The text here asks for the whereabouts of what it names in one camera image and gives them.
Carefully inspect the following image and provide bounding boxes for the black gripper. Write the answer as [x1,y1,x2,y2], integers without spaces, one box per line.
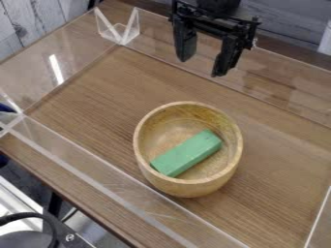
[170,0,262,78]

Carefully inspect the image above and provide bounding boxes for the green rectangular block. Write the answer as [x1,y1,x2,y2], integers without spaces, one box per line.
[150,130,223,177]

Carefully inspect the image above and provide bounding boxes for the brown wooden bowl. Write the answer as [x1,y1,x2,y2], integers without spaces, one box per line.
[134,102,243,198]

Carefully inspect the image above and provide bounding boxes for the black table leg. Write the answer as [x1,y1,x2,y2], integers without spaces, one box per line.
[48,193,63,218]

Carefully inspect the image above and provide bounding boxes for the clear acrylic enclosure wall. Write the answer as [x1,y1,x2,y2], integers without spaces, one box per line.
[0,0,331,248]

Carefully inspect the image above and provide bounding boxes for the black metal bracket with screw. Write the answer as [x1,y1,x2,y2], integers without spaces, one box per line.
[43,212,96,248]

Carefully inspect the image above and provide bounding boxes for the black cable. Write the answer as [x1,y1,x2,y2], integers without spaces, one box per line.
[0,211,63,248]

